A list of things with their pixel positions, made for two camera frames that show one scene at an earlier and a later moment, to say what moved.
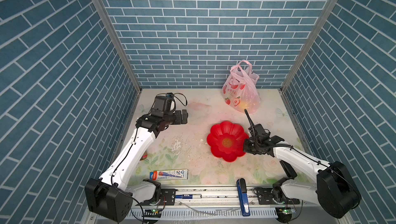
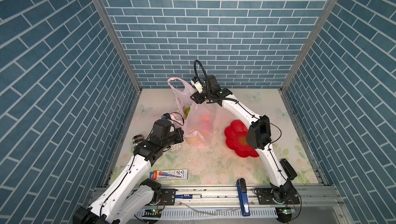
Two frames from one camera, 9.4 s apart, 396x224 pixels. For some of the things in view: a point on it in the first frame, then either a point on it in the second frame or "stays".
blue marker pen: (188, 196) stays
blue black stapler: (243, 193) stays
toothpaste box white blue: (177, 174) stays
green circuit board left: (153, 213) stays
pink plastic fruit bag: (240, 88) → (197, 118)
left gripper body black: (176, 117) → (175, 138)
